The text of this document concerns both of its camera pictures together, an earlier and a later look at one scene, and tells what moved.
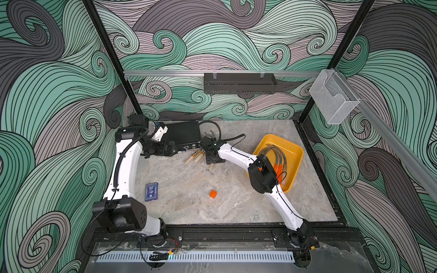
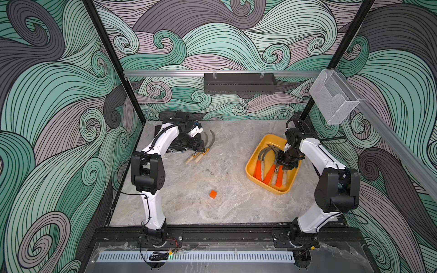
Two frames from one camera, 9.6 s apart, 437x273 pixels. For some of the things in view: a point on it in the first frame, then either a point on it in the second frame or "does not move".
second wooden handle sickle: [199, 157] does not move
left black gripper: [161, 152] -> [201, 144]
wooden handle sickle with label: [195, 154] does not move
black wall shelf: [239, 83] does not move
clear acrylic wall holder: [333, 96] does not move
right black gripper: [209, 161] -> [285, 165]
